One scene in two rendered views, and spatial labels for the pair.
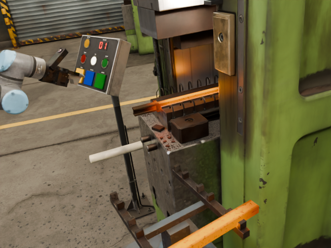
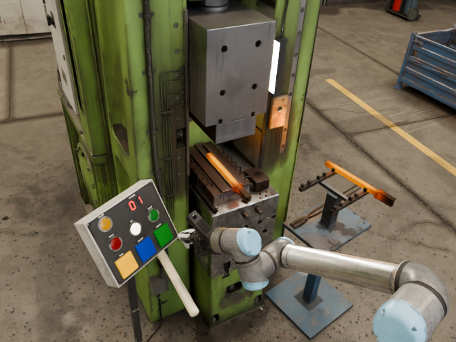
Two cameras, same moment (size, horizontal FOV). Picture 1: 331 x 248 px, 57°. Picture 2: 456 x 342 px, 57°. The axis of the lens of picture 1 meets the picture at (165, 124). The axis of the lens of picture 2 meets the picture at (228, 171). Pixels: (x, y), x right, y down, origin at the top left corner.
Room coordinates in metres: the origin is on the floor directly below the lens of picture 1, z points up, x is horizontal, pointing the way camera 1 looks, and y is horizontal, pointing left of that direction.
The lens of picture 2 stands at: (1.53, 1.56, 2.25)
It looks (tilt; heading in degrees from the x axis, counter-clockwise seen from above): 36 degrees down; 257
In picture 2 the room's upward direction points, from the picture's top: 3 degrees clockwise
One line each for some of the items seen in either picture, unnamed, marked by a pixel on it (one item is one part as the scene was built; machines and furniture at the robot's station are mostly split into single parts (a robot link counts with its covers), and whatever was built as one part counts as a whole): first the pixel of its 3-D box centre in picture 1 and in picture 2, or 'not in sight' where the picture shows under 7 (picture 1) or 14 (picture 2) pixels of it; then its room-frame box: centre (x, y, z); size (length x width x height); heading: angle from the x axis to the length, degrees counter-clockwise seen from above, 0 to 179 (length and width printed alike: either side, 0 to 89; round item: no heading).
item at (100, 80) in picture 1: (101, 81); (163, 235); (1.50, 0.30, 1.01); 0.07 x 0.05 x 0.07; 43
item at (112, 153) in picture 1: (129, 148); (175, 279); (1.45, 0.22, 0.62); 0.44 x 0.05 x 0.05; 108
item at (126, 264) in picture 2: (80, 75); (126, 264); (1.64, 0.44, 1.01); 0.07 x 0.05 x 0.07; 43
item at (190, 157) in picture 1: (214, 156); (218, 205); (1.16, -0.20, 0.69); 0.56 x 0.38 x 0.45; 108
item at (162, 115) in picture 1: (203, 100); (212, 170); (1.21, -0.18, 0.96); 0.42 x 0.20 x 0.09; 108
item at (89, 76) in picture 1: (89, 78); (145, 249); (1.57, 0.37, 1.01); 0.07 x 0.05 x 0.07; 43
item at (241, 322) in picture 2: not in sight; (227, 319); (1.14, 0.07, 0.01); 0.58 x 0.39 x 0.01; 18
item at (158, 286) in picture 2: not in sight; (159, 283); (1.53, 0.02, 0.36); 0.09 x 0.07 x 0.12; 18
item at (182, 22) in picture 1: (198, 13); (214, 108); (1.21, -0.18, 1.32); 0.42 x 0.20 x 0.10; 108
